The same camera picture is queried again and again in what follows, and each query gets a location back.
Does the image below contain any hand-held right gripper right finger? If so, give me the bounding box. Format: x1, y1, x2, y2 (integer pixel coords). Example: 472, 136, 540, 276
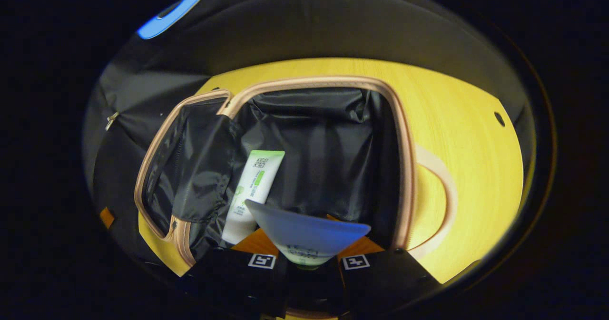
335, 237, 443, 317

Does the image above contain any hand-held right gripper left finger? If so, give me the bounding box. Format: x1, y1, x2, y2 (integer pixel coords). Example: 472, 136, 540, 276
188, 227, 291, 318

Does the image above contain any white tube with green cap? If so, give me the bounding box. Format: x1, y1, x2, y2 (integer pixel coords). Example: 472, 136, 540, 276
244, 199, 372, 269

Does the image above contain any white tube with green label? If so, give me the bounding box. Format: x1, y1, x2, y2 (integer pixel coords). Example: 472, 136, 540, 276
221, 150, 286, 245

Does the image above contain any pink suitcase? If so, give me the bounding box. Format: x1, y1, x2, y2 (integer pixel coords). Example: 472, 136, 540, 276
134, 75, 458, 269

